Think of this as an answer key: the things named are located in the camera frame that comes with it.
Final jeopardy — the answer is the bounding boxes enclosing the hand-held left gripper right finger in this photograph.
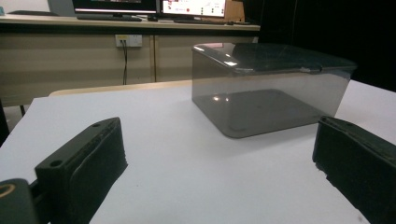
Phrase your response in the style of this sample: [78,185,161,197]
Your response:
[312,116,396,224]

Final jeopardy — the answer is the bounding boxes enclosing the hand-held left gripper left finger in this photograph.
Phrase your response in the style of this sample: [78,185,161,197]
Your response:
[35,117,129,224]

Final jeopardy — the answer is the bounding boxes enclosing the transparent grey plastic box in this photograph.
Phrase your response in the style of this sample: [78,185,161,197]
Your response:
[191,42,358,139]

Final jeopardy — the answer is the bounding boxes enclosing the beige wooden table edge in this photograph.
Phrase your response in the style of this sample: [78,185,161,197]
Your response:
[48,79,194,98]

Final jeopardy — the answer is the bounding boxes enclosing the long wooden desk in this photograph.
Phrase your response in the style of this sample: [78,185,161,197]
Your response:
[0,13,262,107]

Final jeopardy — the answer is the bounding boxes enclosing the black curtain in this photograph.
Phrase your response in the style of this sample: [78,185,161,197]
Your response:
[242,0,396,93]

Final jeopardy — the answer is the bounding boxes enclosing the black keyboard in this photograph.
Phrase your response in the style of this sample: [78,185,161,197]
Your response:
[173,18,235,26]
[76,14,143,22]

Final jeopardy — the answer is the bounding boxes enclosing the dark mouse pad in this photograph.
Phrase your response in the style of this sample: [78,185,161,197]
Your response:
[7,9,60,17]

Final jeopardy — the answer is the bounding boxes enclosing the dark screen monitor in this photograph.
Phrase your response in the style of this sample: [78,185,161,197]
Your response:
[72,0,159,15]

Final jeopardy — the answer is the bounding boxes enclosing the brown cardboard box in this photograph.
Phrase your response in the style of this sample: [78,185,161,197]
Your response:
[223,0,246,23]

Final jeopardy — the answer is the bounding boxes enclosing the white screen monitor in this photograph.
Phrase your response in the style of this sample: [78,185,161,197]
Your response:
[160,0,227,19]

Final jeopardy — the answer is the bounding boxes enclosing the black power cable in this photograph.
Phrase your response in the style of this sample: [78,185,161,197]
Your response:
[120,39,129,86]

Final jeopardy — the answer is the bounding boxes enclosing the white wall socket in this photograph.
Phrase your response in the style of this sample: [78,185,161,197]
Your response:
[115,34,144,49]

